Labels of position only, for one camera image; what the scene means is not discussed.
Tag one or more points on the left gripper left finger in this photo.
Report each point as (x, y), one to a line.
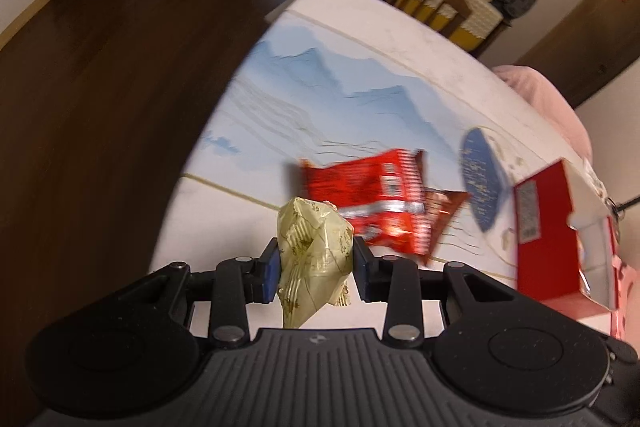
(233, 285)

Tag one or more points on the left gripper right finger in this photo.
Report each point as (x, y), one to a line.
(402, 286)

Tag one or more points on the pale gold snack packet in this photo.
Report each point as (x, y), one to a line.
(315, 246)

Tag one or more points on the red snack bag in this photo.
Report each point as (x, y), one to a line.
(381, 196)

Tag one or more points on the brown foil snack bag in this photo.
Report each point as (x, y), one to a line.
(441, 206)

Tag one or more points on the red white cardboard box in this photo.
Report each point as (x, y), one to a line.
(565, 242)

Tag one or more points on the blue mountain table mat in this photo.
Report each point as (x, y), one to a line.
(308, 91)

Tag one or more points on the pink patterned bag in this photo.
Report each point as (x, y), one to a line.
(624, 278)

